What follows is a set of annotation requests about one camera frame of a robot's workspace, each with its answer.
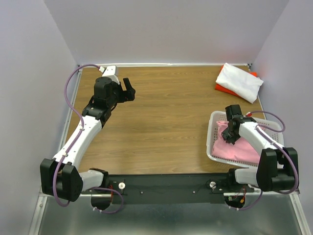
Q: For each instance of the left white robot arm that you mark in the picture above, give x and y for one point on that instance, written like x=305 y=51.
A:
x=59 y=176

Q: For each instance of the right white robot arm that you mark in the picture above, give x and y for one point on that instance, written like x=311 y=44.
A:
x=277 y=169

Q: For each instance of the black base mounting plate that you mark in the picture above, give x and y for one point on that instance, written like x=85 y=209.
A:
x=166 y=189

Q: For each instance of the white plastic laundry basket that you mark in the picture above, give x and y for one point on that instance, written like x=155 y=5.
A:
x=271 y=128

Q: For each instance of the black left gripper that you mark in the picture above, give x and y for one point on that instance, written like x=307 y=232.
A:
x=127 y=95

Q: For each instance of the aluminium frame rail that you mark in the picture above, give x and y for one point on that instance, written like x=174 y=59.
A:
x=274 y=215

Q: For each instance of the pink t shirt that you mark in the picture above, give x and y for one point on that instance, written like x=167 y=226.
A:
x=241 y=151

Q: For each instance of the white folded t shirt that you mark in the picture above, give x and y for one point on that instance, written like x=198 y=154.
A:
x=239 y=81

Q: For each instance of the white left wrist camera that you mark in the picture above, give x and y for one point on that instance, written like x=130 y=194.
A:
x=110 y=71

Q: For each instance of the orange folded t shirt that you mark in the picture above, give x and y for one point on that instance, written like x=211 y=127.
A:
x=225 y=90

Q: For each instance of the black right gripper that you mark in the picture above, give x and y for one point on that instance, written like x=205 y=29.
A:
x=227 y=138

